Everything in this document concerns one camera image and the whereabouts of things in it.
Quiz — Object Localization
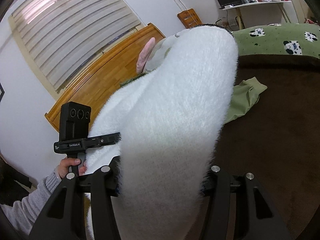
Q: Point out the window blinds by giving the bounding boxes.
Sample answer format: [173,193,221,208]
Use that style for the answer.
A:
[9,0,141,98]

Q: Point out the left hand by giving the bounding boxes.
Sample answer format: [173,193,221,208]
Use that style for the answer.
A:
[55,157,87,179]

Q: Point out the pink pillow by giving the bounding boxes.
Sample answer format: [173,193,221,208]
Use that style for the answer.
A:
[136,37,156,74]

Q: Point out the green pajama shirt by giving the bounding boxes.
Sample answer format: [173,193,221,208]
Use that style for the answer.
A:
[120,76,268,126]

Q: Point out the wooden headboard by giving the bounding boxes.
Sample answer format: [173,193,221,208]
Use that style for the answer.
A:
[45,23,165,131]

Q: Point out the white desk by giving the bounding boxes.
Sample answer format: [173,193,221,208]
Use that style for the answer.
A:
[220,1,298,30]

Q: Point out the grey sleeved left forearm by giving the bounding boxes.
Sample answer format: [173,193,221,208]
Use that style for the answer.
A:
[1,171,61,239]

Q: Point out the white green frog pillow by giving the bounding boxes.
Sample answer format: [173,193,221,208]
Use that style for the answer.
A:
[145,31,190,74]

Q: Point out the green cow pattern blanket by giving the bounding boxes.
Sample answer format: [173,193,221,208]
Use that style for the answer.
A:
[233,23,319,59]

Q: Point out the white fluffy cardigan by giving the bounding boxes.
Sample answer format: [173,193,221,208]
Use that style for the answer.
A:
[86,25,238,239]

